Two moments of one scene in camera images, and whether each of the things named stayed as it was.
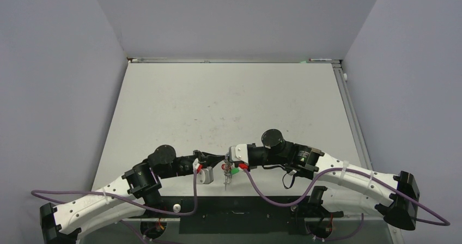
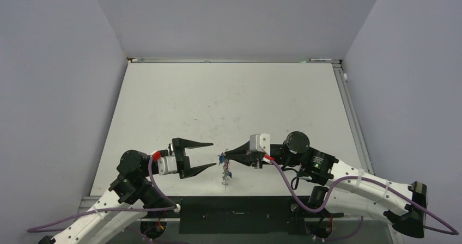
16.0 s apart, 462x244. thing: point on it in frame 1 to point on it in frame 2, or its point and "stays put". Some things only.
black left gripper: (211, 159) to (183, 166)
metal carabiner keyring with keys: (226, 167) stays put
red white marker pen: (312, 59) stays put
